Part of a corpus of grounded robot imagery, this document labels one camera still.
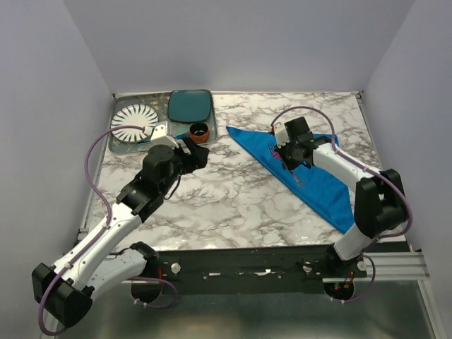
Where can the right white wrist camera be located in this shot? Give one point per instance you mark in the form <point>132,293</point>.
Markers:
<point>281,135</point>

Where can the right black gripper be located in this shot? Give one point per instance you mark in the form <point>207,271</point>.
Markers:
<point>292,165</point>

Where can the iridescent purple fork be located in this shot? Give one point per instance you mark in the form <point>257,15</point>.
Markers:
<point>276,155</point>

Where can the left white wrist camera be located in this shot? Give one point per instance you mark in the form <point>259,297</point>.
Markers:
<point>162,135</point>

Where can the teal square plate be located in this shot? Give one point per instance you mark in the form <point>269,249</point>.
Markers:
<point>189,106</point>

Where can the orange brown mug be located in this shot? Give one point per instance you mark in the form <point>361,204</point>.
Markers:
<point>199,132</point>

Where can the blue plastic fork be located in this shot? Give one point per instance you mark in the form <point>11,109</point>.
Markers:
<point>178,136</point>

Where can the white striped round plate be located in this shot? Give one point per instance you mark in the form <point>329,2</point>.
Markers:
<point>134,115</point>

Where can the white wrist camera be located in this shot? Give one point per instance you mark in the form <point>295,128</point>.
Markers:
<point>281,135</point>
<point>162,135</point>

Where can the blue cloth napkin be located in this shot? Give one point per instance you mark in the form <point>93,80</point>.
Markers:
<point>320,190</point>

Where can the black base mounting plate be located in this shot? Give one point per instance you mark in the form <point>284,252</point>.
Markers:
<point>242,271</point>

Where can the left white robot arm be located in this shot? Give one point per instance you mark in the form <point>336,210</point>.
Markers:
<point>67,288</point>

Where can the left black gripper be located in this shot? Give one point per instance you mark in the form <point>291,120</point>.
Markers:
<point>198,156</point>

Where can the aluminium frame rail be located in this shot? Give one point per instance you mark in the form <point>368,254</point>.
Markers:
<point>400,266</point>

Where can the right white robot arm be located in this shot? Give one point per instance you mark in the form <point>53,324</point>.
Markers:
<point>380,203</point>

